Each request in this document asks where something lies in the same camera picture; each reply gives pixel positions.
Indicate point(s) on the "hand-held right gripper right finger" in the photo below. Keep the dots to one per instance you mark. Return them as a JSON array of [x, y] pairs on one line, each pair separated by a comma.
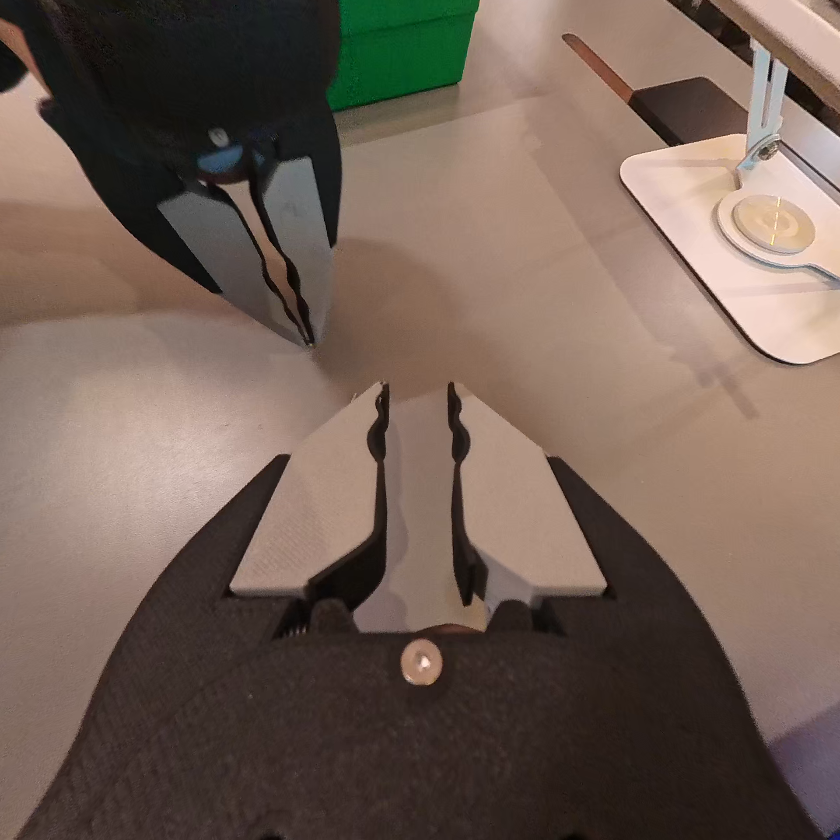
[[525, 518]]

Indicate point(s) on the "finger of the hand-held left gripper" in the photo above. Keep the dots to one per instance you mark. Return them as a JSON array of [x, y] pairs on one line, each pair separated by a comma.
[[302, 223], [223, 249]]

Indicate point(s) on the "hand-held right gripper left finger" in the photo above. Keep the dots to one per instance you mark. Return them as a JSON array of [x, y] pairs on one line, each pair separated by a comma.
[[308, 518]]

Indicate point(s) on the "green plastic bin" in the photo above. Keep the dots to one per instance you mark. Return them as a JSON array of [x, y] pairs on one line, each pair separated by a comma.
[[400, 52]]

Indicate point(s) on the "brown table strip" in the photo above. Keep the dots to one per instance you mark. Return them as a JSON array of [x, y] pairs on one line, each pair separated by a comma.
[[597, 65]]

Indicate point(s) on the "black flat pad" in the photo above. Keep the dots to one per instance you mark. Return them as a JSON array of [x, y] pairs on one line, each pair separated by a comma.
[[689, 108]]

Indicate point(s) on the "white panel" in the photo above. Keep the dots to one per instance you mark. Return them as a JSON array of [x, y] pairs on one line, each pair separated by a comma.
[[800, 46]]

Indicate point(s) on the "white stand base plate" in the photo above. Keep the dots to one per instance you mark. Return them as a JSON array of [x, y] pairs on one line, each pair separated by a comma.
[[682, 216]]

